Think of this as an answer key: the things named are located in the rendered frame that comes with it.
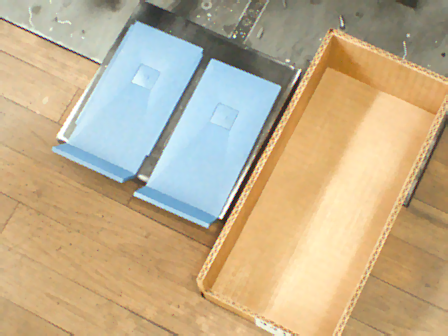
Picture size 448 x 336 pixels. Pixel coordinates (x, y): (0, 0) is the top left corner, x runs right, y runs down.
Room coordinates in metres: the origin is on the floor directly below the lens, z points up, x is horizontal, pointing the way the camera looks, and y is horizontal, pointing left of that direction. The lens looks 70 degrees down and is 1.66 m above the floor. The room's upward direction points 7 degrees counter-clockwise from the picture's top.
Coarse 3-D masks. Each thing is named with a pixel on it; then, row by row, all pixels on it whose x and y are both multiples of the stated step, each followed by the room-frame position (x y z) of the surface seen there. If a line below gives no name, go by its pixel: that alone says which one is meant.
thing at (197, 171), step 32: (224, 64) 0.36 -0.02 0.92; (192, 96) 0.33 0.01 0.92; (224, 96) 0.33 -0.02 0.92; (256, 96) 0.33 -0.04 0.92; (192, 128) 0.30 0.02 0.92; (224, 128) 0.30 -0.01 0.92; (256, 128) 0.30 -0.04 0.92; (160, 160) 0.28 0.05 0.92; (192, 160) 0.27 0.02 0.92; (224, 160) 0.27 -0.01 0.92; (160, 192) 0.25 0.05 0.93; (192, 192) 0.24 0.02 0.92; (224, 192) 0.24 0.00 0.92
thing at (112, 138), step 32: (160, 32) 0.40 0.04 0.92; (128, 64) 0.37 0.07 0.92; (160, 64) 0.37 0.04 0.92; (192, 64) 0.37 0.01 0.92; (96, 96) 0.35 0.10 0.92; (128, 96) 0.34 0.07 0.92; (160, 96) 0.34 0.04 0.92; (96, 128) 0.32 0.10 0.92; (128, 128) 0.31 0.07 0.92; (96, 160) 0.28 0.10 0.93; (128, 160) 0.28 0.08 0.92
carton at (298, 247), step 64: (320, 64) 0.34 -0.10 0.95; (384, 64) 0.33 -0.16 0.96; (320, 128) 0.30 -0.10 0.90; (384, 128) 0.29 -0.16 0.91; (256, 192) 0.23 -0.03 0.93; (320, 192) 0.24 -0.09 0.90; (384, 192) 0.23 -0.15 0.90; (256, 256) 0.18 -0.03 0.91; (320, 256) 0.18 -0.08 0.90; (256, 320) 0.13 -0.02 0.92; (320, 320) 0.12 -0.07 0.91
